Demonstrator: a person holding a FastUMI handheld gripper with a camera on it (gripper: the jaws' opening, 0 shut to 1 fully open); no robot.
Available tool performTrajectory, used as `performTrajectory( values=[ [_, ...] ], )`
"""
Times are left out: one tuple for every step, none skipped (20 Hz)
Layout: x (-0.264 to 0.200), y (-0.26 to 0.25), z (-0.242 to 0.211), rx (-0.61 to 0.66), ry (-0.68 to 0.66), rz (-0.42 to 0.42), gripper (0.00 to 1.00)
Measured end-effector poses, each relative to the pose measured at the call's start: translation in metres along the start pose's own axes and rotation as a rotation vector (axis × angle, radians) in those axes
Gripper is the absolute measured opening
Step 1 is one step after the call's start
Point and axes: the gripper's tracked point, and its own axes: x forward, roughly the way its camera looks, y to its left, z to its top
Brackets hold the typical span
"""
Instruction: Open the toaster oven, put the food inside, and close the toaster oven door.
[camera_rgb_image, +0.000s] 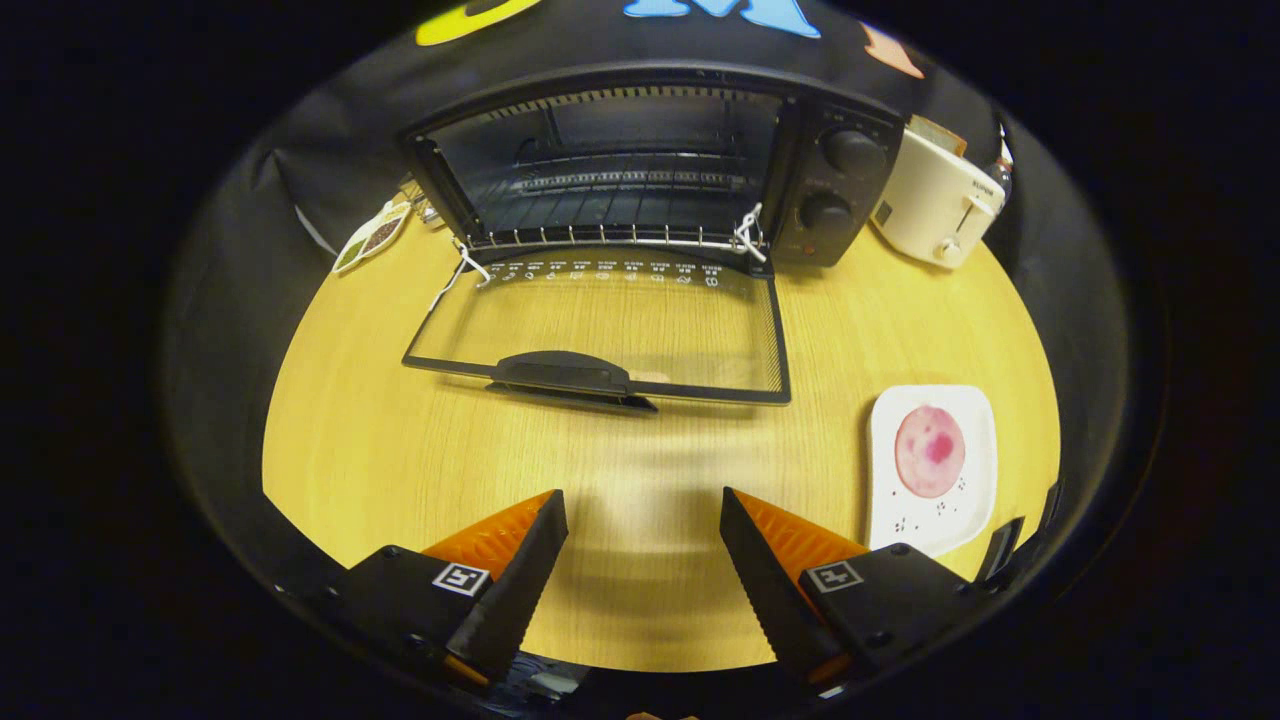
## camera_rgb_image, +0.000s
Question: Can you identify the white divided snack dish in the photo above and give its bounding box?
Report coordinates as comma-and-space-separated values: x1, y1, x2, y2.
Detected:
333, 200, 411, 274

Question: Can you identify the white bread toaster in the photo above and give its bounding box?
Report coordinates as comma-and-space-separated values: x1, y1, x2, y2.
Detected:
870, 120, 1006, 269

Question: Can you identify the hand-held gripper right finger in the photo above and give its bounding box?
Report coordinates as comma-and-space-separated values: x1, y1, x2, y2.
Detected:
720, 487, 986, 691

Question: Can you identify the white square plate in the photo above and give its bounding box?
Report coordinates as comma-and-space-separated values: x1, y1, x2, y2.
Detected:
866, 385, 999, 559

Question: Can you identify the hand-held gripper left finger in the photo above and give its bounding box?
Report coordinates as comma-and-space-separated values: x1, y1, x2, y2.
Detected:
300, 489, 569, 691

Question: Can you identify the black backdrop cloth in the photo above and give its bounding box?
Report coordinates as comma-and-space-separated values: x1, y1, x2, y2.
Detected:
165, 0, 1131, 501

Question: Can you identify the black desk cable slot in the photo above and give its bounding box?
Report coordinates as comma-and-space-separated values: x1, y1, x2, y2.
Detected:
975, 480, 1063, 586

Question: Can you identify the bread slice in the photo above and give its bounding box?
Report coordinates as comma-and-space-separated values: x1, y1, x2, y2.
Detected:
908, 114, 969, 156

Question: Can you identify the black toaster oven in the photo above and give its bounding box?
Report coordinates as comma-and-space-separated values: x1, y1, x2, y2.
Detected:
400, 62, 906, 413

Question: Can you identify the clear water bottle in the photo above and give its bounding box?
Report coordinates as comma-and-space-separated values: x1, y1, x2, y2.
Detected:
990, 125, 1016, 201

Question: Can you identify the pink ham slice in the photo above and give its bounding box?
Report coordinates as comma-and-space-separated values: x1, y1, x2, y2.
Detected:
894, 405, 967, 499

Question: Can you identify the clear glass cup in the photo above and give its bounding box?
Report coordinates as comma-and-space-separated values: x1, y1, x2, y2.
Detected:
400, 172, 443, 226

